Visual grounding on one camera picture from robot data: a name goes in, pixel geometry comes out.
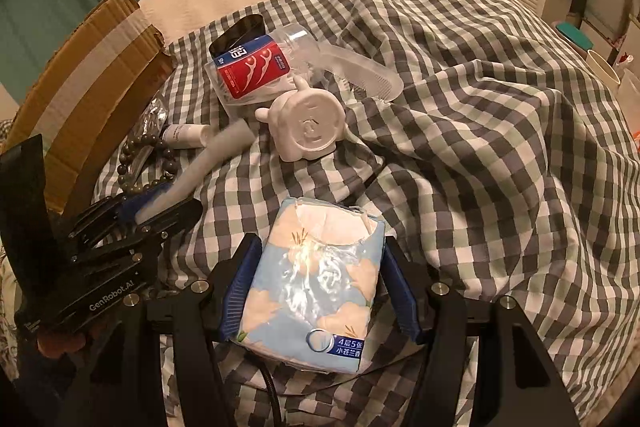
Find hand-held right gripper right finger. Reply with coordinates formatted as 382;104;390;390
384;238;578;427

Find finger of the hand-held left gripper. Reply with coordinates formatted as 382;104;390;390
74;198;204;259
69;188;168;239

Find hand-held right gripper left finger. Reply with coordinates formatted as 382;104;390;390
65;234;264;427

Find blue floral tissue pack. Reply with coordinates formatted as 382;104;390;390
239;197;387;374

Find brown cardboard box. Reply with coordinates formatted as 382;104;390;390
0;0;174;214

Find person's left hand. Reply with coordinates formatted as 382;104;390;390
36;331;87;361

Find small white bottle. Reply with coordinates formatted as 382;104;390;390
160;123;212;150

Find clear plastic wrapper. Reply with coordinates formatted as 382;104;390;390
134;98;169;144

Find white animal figurine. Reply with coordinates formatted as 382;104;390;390
254;74;347;164

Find red label floss pick jar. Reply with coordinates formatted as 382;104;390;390
204;34;293;104

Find black case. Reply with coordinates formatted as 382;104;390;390
209;13;266;56

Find red print paper cup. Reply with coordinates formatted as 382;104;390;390
584;49;622;88

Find bin with teal lid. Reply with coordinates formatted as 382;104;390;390
554;22;595;54

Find dark bead bracelet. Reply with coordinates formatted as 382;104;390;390
116;128;179;198

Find black cable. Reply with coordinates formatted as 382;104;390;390
254;346;427;427

